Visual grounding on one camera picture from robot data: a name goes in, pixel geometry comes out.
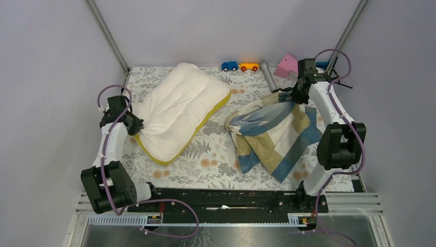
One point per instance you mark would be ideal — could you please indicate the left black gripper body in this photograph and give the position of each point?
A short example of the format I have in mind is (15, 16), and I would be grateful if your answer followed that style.
(136, 123)

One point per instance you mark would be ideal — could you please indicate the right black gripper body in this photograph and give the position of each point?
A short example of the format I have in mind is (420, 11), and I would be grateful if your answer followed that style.
(298, 95)

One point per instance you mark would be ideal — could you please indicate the white textured pillow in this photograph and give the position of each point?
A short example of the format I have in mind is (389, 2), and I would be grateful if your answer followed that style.
(176, 110)

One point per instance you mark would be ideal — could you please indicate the plaid blue beige pillowcase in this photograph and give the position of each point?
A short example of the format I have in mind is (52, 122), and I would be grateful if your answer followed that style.
(273, 131)

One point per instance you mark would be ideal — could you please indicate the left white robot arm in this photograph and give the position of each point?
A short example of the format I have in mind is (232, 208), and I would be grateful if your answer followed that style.
(107, 183)

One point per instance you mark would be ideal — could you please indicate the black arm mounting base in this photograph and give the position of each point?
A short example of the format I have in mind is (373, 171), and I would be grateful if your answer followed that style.
(246, 206)

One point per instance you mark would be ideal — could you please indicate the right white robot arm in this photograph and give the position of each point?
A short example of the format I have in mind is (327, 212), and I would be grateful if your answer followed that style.
(341, 144)

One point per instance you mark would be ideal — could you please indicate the black small tripod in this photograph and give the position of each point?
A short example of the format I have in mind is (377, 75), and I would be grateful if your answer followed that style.
(337, 76)

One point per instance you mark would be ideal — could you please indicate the pink wedge block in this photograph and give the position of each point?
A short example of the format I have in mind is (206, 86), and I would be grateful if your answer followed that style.
(287, 68)

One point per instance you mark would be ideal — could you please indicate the grey microphone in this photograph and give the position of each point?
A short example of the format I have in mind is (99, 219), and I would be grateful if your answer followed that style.
(264, 67)

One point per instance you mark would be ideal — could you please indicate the blue block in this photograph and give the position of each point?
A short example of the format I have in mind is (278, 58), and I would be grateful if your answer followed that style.
(322, 65)

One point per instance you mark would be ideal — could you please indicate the orange toy car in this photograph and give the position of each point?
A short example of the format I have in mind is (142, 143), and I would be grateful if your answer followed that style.
(249, 66)

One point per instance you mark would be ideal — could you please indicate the blue toy car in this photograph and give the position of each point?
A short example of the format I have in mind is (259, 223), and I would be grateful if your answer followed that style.
(229, 66)

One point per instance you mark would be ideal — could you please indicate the floral patterned table cloth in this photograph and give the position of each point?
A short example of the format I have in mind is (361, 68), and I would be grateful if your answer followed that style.
(210, 161)

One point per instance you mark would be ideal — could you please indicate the right aluminium frame post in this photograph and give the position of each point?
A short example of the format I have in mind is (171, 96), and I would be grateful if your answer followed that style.
(351, 23)

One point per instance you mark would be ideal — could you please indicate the aluminium frame post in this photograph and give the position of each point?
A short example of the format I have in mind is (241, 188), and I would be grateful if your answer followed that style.
(101, 23)
(351, 23)

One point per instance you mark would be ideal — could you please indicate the grey slotted cable duct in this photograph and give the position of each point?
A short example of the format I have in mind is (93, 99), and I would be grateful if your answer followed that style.
(156, 220)

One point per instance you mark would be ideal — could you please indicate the left aluminium frame post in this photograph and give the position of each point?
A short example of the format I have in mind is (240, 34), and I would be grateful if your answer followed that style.
(101, 23)

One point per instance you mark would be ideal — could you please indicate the aluminium rail front frame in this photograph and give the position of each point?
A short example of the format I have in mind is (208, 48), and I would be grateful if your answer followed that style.
(354, 202)

